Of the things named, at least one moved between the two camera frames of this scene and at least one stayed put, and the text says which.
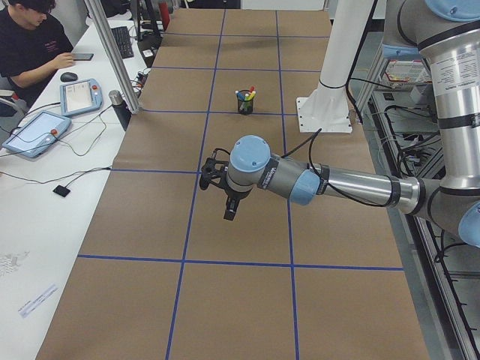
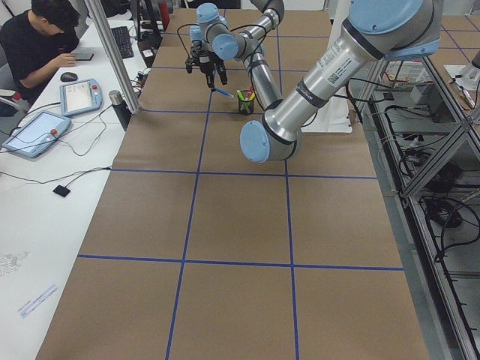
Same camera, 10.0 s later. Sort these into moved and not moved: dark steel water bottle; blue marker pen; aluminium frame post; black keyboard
Moved: blue marker pen
Not moved: black keyboard; aluminium frame post; dark steel water bottle
